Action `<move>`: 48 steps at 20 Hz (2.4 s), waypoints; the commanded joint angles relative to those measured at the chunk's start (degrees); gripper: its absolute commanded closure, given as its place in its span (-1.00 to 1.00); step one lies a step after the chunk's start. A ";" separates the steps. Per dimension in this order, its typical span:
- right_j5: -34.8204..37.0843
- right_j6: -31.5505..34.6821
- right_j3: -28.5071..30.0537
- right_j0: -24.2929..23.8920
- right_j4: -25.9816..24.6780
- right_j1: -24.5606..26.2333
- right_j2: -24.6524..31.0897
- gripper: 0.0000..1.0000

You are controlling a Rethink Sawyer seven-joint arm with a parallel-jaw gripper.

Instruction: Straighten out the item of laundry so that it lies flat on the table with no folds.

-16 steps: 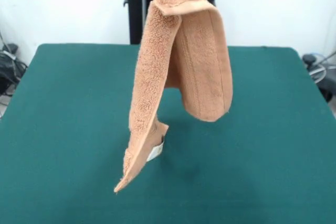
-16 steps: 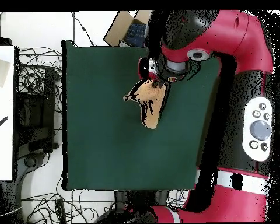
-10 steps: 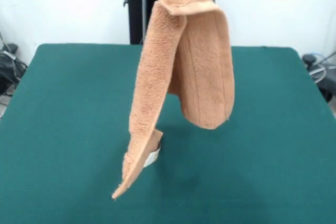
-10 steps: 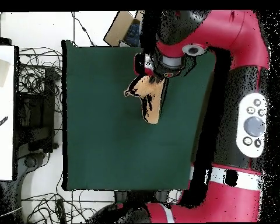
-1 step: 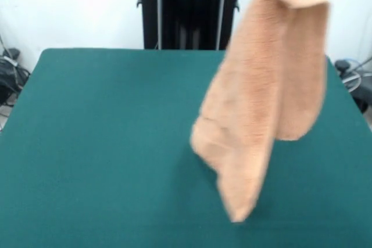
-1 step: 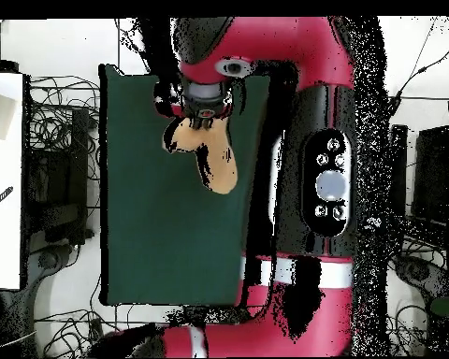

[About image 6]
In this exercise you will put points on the tan terry towel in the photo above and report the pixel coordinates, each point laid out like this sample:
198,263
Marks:
217,164

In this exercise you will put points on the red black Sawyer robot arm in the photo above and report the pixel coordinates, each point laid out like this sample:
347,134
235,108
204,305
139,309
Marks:
284,41

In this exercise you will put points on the black flat panel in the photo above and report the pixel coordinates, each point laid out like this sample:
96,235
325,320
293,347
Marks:
432,175

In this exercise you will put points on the dark green table cloth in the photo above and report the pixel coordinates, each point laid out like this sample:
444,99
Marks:
153,224

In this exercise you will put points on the black equipment cart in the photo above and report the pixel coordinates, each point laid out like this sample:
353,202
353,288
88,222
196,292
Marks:
56,194

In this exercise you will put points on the black power adapter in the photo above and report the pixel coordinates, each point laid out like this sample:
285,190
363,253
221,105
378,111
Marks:
396,104

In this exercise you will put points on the white desk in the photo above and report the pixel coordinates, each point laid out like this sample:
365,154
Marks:
3,224

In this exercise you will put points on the black power strip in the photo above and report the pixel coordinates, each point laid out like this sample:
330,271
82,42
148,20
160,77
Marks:
96,329

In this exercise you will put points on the black rectangular post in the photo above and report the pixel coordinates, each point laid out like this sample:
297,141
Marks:
399,168

